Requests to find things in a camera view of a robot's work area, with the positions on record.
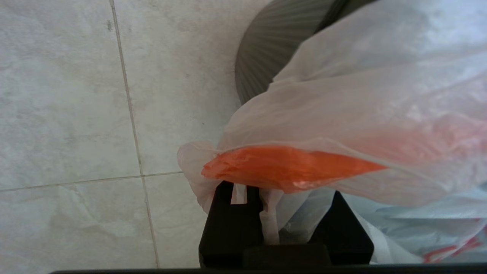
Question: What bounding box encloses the black trash bin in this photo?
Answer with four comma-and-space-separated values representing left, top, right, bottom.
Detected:
235, 0, 377, 105

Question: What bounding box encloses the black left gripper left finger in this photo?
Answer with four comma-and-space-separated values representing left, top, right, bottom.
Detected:
199, 181, 265, 267

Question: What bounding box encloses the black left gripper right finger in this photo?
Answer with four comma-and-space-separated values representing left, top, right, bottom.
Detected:
308, 190, 374, 265

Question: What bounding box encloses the white trash bag red print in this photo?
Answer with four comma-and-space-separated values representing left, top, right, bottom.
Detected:
177, 0, 487, 264

